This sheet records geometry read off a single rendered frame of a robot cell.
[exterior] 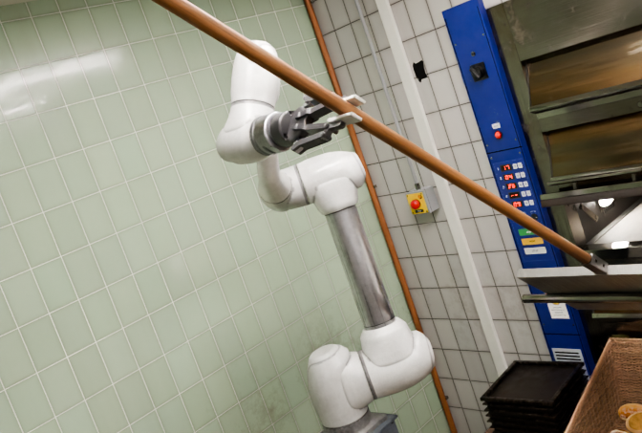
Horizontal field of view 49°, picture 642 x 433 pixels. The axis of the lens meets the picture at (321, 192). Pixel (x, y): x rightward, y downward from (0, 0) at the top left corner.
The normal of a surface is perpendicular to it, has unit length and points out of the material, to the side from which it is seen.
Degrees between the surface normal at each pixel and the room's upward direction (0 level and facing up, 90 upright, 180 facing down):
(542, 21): 90
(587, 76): 70
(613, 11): 90
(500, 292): 90
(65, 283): 90
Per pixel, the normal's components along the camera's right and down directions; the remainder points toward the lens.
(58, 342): 0.65, -0.12
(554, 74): -0.76, -0.01
